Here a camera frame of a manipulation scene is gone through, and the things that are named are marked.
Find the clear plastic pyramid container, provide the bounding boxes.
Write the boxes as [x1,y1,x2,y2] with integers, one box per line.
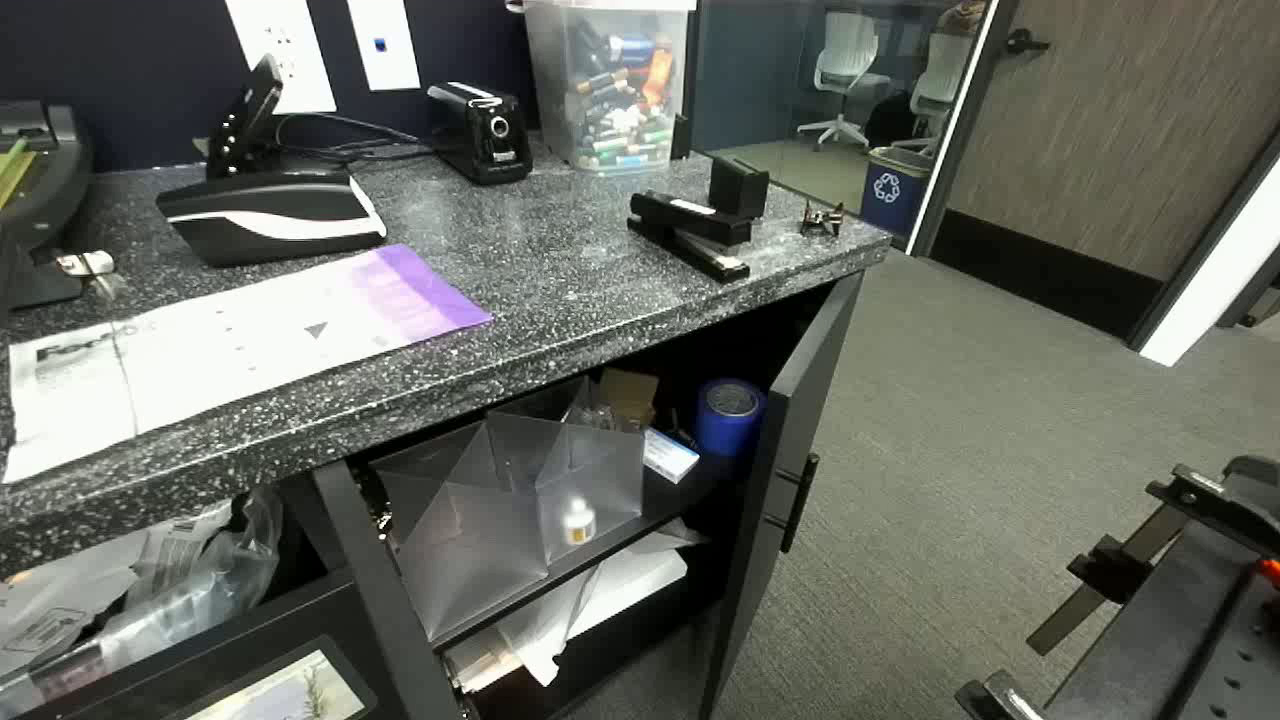
[369,377,648,649]

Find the small white bottle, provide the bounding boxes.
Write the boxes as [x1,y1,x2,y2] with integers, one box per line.
[561,497,599,550]

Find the small black box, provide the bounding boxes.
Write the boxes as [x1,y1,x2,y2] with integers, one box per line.
[705,151,772,225]

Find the brown cardboard box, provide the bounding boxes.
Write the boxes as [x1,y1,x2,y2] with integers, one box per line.
[593,364,666,431]

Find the white office chair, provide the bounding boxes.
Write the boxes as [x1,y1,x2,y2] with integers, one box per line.
[908,29,977,145]
[794,6,890,151]

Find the small white box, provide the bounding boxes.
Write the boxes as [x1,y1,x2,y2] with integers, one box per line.
[640,422,705,488]

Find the blue recycling bin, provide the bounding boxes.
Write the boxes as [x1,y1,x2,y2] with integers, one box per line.
[859,155,932,247]

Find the black binder clips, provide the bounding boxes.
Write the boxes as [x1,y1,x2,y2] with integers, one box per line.
[797,201,854,245]

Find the white wall plate blue dot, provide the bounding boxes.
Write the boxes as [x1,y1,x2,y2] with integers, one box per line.
[346,0,426,97]

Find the clear plastic bag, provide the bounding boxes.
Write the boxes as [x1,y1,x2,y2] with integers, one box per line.
[0,488,290,694]

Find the black metal equipment stand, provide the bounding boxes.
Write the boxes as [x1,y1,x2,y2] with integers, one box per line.
[954,452,1280,720]

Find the black picture frame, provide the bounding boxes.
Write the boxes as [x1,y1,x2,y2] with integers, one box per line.
[158,637,393,720]

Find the black cabinet door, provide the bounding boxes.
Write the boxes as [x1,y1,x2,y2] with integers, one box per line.
[697,267,868,720]

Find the blue cup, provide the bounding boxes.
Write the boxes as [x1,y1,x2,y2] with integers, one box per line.
[693,377,770,463]

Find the black silver hole punch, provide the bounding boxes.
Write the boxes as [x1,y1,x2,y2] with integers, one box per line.
[154,50,393,270]

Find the white wall outlet plate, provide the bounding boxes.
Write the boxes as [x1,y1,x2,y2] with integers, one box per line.
[222,0,339,120]

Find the white paper with purple edge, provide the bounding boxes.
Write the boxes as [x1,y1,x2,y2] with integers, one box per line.
[0,239,495,488]

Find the grey wooden door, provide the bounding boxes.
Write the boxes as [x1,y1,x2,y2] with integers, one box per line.
[930,0,1280,323]

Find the clear plastic storage bin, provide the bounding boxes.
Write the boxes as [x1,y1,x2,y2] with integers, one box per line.
[516,0,699,178]

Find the black stapler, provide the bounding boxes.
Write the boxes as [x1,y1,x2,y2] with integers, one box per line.
[623,187,756,287]

